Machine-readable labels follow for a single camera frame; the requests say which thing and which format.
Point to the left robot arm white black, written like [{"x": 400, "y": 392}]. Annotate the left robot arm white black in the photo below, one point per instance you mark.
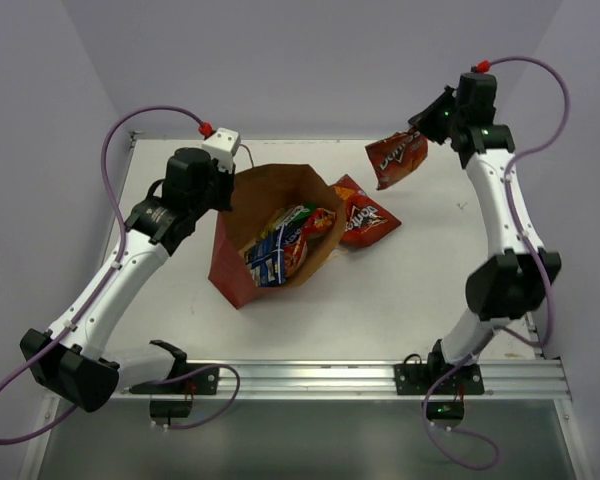
[{"x": 69, "y": 358}]

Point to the aluminium front rail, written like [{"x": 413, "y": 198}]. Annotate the aluminium front rail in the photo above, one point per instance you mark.
[{"x": 313, "y": 380}]

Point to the red Doritos chip bag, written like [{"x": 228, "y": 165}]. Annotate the red Doritos chip bag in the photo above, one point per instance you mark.
[{"x": 367, "y": 222}]

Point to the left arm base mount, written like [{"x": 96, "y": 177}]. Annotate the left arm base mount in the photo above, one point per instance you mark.
[{"x": 172, "y": 399}]

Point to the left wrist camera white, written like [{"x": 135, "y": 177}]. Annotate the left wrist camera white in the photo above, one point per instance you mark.
[{"x": 223, "y": 146}]

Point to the blue salt vinegar chip bag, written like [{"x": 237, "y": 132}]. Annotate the blue salt vinegar chip bag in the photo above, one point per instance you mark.
[{"x": 275, "y": 259}]

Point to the aluminium rail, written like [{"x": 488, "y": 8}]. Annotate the aluminium rail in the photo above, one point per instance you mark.
[
  {"x": 313, "y": 380},
  {"x": 533, "y": 336}
]

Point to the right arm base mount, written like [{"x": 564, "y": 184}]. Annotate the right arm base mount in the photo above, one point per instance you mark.
[{"x": 415, "y": 377}]

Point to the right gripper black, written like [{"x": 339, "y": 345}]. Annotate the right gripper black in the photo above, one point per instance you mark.
[{"x": 423, "y": 121}]

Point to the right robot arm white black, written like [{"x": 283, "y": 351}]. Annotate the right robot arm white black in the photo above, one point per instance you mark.
[{"x": 514, "y": 279}]

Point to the red patterned cookie bag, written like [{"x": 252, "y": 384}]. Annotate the red patterned cookie bag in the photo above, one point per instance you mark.
[{"x": 310, "y": 235}]

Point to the green Fox's candy bag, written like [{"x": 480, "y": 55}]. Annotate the green Fox's candy bag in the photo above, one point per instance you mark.
[{"x": 292, "y": 215}]

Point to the aluminium right side rail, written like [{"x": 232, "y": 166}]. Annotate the aluminium right side rail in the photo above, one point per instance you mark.
[{"x": 533, "y": 336}]

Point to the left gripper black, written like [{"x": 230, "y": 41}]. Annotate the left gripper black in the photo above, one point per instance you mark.
[{"x": 222, "y": 187}]

